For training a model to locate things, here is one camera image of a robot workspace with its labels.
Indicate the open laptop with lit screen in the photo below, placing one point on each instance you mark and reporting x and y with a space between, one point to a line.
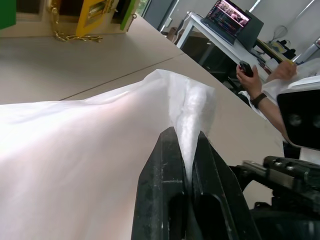
225 20

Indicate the person's bare hand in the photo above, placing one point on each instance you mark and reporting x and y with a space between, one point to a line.
251 83
283 71

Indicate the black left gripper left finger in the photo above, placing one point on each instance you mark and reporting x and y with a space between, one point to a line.
157 180

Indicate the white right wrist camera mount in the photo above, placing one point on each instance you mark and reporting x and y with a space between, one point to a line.
300 117

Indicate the dark wrist watch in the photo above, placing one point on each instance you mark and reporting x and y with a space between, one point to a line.
258 100

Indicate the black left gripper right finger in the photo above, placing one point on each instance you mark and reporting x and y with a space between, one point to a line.
215 182

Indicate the black handheld phone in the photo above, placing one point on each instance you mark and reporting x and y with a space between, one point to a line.
246 68

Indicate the white office desk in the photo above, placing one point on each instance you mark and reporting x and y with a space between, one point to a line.
212 32

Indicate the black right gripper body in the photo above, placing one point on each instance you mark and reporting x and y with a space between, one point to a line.
292 200

